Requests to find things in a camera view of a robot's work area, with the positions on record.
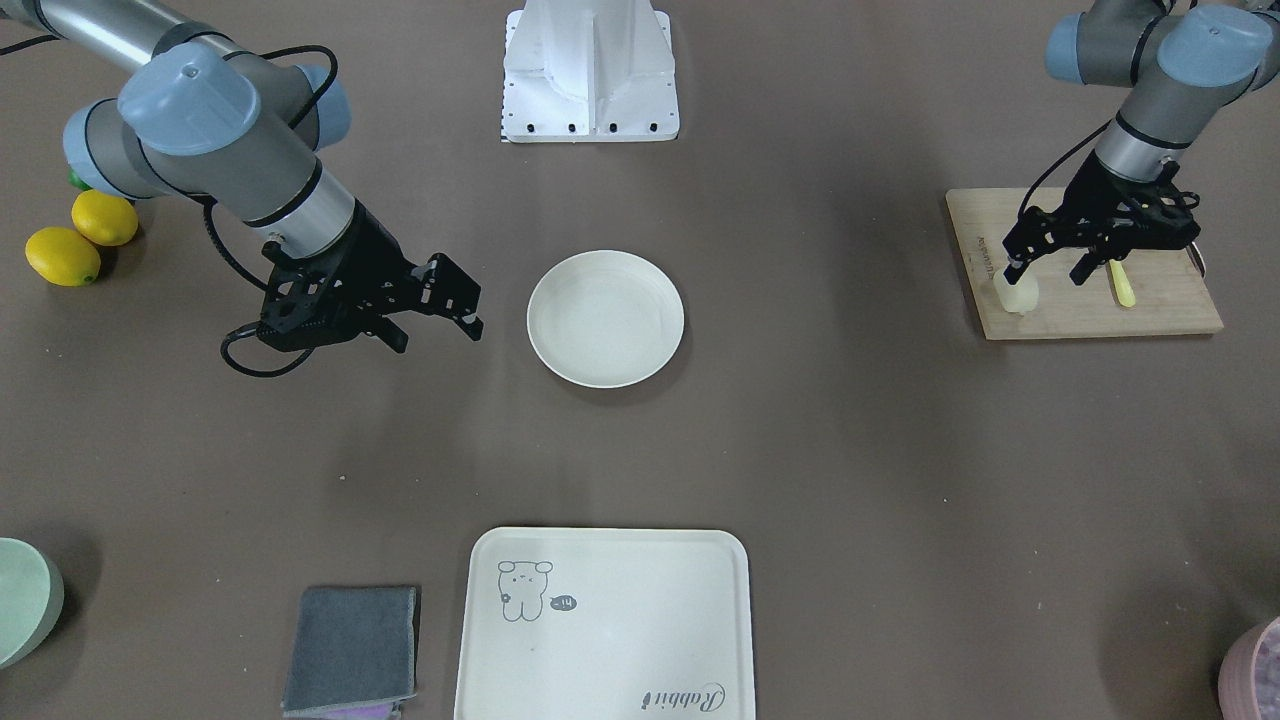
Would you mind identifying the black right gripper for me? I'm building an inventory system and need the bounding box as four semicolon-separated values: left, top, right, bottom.
259;202;485;354

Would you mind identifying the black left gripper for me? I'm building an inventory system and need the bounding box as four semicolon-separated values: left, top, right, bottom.
1004;155;1201;286

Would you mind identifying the cream round plate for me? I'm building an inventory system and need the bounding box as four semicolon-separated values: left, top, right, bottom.
526;250;685;389

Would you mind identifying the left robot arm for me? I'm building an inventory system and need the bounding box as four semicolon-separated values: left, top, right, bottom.
1004;1;1277;284

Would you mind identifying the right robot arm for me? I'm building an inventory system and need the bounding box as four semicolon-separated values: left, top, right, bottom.
3;1;483;354

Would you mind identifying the cream rabbit tray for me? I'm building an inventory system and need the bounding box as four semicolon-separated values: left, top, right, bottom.
454;527;756;719

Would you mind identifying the yellow plastic knife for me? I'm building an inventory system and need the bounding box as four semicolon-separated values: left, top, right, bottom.
1107;259;1137;309

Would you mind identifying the bamboo cutting board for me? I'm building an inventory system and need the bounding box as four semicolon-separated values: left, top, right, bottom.
945;188;1224;341

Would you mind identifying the grey folded cloth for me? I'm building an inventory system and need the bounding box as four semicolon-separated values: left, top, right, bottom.
282;585;419;719

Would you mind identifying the yellow lemon near lime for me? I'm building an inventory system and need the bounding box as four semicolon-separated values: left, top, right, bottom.
70;190;140;247

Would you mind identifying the yellow lemon outer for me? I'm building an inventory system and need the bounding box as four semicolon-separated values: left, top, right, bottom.
26;227;101;287

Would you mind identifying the green lime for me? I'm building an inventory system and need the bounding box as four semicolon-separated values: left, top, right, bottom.
67;167;92;191

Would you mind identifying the pink bowl of ice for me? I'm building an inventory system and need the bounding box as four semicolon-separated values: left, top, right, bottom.
1217;618;1279;719

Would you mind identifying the mint green bowl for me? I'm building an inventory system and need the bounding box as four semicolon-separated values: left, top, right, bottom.
1;537;65;667

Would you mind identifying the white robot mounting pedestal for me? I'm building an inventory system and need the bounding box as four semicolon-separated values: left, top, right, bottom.
500;1;680;143

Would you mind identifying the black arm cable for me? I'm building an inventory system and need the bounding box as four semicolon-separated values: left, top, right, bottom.
200;45;340;379

